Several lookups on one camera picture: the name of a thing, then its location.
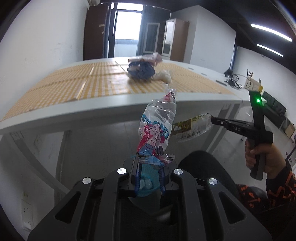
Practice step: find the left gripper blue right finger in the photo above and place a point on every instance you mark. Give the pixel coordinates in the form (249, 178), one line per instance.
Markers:
(162, 179)

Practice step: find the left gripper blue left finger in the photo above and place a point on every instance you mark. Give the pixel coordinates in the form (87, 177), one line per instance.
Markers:
(137, 176)

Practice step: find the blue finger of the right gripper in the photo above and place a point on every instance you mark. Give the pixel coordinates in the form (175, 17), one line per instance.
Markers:
(236, 126)

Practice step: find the red blue snack wrapper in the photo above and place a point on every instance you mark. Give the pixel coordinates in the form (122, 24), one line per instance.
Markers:
(155, 129)

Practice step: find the dark blue bag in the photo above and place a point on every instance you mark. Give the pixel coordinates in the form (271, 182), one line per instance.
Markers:
(140, 70)

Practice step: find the white red-edged zip bag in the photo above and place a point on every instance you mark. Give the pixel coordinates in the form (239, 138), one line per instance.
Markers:
(154, 59)

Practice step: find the blue plastic waste basket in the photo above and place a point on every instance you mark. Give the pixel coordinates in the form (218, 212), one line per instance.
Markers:
(150, 171)

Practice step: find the black office chair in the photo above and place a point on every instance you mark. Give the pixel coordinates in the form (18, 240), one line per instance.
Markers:
(274, 110)

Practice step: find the person's black trouser legs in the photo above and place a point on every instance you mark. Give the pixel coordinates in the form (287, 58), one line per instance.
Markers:
(202, 165)

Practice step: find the yellow checkered tablecloth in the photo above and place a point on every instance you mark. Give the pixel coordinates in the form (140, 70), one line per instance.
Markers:
(106, 79)

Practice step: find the brown glass-door cabinet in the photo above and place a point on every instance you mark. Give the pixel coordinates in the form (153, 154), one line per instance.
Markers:
(168, 38)

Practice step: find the dark wooden wardrobe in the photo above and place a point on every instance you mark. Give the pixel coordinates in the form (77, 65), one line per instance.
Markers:
(94, 32)

